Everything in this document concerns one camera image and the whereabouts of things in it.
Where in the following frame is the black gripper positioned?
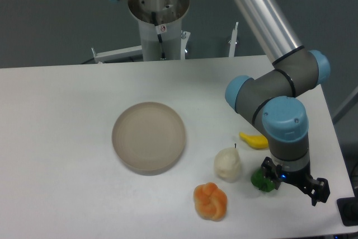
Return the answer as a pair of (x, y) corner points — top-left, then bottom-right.
(261, 157), (330, 206)

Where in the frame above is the yellow toy banana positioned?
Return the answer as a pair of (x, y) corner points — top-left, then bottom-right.
(239, 132), (269, 149)

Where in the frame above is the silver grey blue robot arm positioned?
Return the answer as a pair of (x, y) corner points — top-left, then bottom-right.
(115, 0), (330, 205)

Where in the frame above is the green toy bell pepper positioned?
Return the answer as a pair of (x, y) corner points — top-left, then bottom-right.
(251, 168), (275, 193)

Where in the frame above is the black device at table edge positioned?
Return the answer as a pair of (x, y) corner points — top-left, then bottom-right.
(337, 197), (357, 227)

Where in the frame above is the white toy pear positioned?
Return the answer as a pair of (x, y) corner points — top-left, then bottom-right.
(213, 144), (242, 182)

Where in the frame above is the orange knotted bread roll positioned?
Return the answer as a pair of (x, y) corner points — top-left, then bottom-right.
(193, 182), (228, 221)

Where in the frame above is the grey metal stand leg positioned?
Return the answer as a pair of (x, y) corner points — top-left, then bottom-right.
(331, 86), (358, 125)

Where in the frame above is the beige round plate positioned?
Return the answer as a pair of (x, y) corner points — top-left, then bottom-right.
(112, 102), (186, 175)

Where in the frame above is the white right frame post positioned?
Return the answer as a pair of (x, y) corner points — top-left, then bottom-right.
(228, 22), (239, 57)

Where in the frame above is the black cable on pedestal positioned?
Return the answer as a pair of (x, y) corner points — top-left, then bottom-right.
(151, 11), (167, 60)

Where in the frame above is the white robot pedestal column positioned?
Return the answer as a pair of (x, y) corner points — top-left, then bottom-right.
(128, 0), (190, 62)

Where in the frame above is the white left frame bracket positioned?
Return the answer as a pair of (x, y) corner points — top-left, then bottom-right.
(91, 45), (143, 63)

